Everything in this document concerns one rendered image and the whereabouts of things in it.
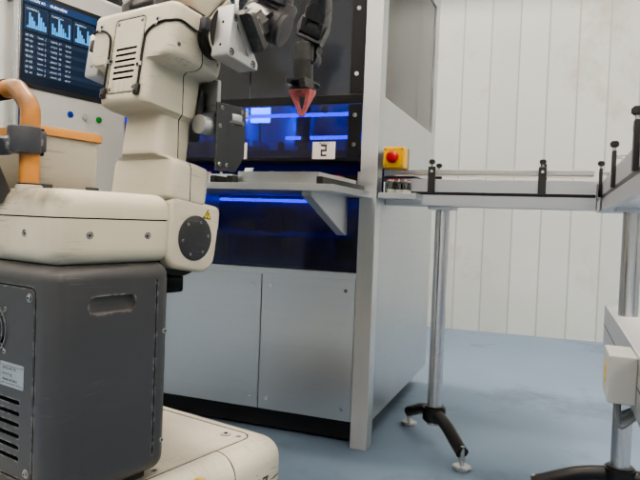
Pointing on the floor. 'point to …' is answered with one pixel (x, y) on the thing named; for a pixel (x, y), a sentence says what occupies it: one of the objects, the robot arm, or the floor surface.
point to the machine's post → (369, 224)
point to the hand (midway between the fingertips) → (301, 113)
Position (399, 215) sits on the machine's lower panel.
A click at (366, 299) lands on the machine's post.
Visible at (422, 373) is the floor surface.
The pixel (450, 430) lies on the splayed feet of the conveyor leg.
